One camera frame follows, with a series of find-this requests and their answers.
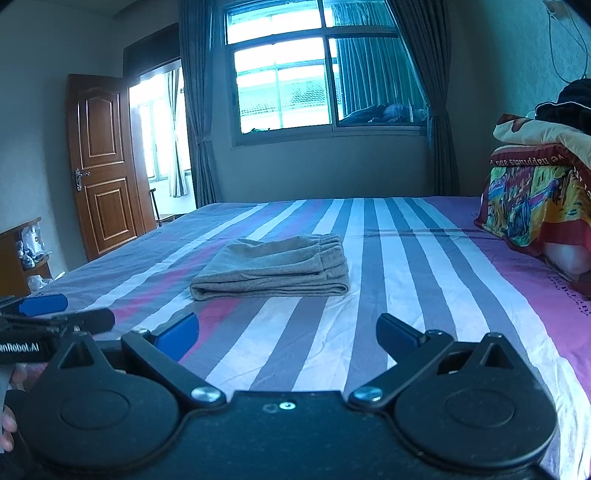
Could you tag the white pillow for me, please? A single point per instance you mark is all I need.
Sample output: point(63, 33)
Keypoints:
point(570, 263)

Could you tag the large glass window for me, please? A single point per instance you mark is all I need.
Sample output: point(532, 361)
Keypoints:
point(300, 69)

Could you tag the dark blue curtain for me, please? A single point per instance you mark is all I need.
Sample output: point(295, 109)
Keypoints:
point(196, 92)
point(434, 92)

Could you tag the black clothes pile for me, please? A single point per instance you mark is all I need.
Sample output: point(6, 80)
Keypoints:
point(570, 106)

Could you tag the person's left hand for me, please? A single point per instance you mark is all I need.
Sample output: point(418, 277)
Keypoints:
point(6, 429)

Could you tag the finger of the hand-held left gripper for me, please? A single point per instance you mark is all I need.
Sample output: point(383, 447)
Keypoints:
point(44, 304)
point(87, 320)

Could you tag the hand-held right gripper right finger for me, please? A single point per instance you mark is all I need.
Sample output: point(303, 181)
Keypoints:
point(397, 334)

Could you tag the striped purple bed sheet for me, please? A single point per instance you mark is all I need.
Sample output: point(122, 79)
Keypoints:
point(392, 258)

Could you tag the white clutter on desk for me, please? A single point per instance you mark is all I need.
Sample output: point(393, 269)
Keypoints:
point(31, 247)

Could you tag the brown wooden door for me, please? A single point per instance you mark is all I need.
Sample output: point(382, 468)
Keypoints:
point(108, 161)

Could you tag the wooden side cabinet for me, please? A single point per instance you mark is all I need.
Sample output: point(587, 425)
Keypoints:
point(11, 272)

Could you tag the red colourful printed blanket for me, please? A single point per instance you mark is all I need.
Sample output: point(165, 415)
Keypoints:
point(531, 194)

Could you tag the sheer balcony curtain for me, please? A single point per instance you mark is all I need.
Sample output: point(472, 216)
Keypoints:
point(176, 134)

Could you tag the grey pants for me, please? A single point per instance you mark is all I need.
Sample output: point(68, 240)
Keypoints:
point(277, 267)

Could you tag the clothes on window sill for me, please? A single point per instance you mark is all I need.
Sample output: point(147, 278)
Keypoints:
point(388, 113)

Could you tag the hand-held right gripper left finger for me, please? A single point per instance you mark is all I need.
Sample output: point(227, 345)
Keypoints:
point(178, 334)

